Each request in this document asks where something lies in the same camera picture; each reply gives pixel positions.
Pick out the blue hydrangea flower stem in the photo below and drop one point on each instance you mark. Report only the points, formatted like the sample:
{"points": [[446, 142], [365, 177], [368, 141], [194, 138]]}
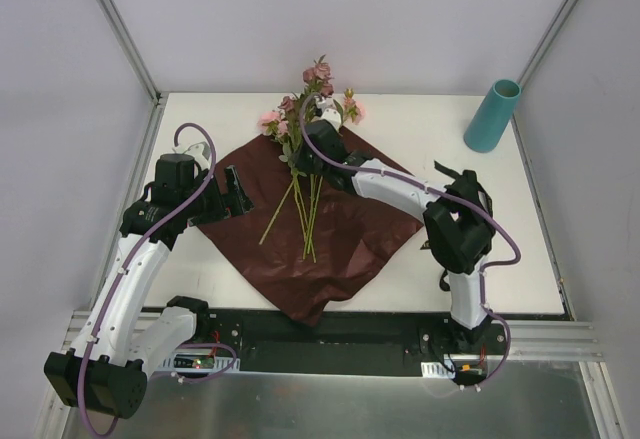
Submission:
{"points": [[315, 193]]}

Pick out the white cable duct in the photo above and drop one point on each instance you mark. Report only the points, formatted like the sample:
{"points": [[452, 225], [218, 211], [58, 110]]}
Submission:
{"points": [[437, 370], [192, 361]]}

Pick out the white left cable duct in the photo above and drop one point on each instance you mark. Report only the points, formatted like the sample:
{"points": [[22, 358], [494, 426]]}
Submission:
{"points": [[192, 361]]}

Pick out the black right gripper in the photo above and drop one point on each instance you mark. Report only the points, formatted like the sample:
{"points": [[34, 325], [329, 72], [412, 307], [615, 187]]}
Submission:
{"points": [[304, 160]]}

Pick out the red flower bouquet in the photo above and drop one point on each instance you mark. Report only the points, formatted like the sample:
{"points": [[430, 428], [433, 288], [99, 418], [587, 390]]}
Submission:
{"points": [[353, 238]]}

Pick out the teal cone vase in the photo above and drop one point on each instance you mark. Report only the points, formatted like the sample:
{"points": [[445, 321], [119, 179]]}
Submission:
{"points": [[489, 123]]}

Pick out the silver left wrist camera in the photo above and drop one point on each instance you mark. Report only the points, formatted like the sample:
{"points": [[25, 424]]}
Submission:
{"points": [[201, 152]]}

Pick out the pink bud flower stem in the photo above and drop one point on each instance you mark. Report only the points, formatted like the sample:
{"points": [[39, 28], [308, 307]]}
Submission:
{"points": [[348, 108]]}

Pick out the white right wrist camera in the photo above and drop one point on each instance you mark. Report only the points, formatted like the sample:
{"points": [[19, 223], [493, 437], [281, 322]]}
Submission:
{"points": [[326, 110]]}

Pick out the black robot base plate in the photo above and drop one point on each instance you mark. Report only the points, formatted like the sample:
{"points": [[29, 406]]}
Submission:
{"points": [[342, 343]]}

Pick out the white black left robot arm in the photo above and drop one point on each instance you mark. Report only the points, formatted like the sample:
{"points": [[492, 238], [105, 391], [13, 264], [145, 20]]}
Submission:
{"points": [[108, 365]]}

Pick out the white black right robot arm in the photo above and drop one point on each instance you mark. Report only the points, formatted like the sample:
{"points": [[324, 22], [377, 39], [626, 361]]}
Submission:
{"points": [[378, 181]]}

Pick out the pink rose flower stem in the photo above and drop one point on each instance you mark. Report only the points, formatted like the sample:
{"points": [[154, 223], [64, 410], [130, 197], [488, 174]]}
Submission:
{"points": [[275, 125]]}

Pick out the mauve rose flower stem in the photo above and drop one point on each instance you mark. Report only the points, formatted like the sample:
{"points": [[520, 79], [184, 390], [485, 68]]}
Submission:
{"points": [[317, 80]]}

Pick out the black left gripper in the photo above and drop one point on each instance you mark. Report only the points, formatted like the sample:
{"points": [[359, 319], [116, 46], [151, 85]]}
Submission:
{"points": [[223, 204]]}

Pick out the black ribbon gold lettering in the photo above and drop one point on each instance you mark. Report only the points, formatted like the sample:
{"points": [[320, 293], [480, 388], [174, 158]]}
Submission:
{"points": [[456, 235]]}

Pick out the white right cable duct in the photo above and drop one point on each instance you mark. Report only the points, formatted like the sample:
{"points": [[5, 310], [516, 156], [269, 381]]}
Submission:
{"points": [[437, 370]]}

